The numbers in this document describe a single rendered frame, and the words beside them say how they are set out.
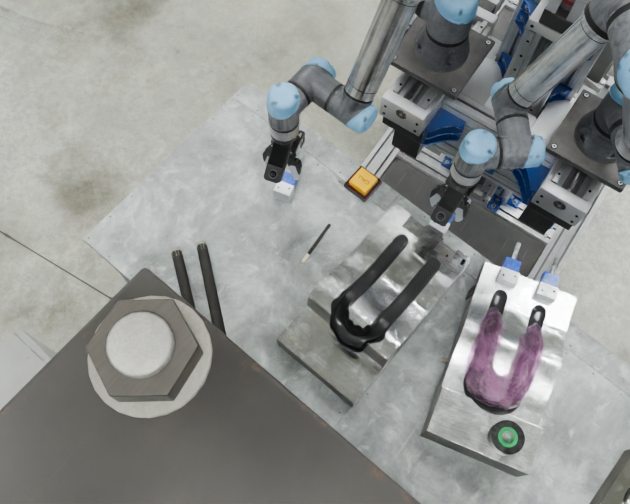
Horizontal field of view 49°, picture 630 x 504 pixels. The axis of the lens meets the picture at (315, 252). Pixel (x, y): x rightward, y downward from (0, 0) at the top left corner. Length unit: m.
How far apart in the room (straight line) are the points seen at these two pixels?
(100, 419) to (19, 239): 2.44
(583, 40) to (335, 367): 0.96
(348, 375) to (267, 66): 1.81
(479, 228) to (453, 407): 1.09
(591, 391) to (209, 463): 1.49
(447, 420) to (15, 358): 1.01
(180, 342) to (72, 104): 2.73
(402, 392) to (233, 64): 1.89
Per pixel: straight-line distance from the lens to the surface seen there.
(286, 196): 2.00
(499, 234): 2.73
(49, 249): 3.02
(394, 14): 1.53
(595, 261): 3.05
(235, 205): 2.04
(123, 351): 0.63
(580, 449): 1.98
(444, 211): 1.77
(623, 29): 1.43
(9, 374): 1.30
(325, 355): 1.83
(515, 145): 1.66
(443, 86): 1.98
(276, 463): 0.64
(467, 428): 1.79
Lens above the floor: 2.65
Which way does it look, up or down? 69 degrees down
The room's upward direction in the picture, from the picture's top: 2 degrees clockwise
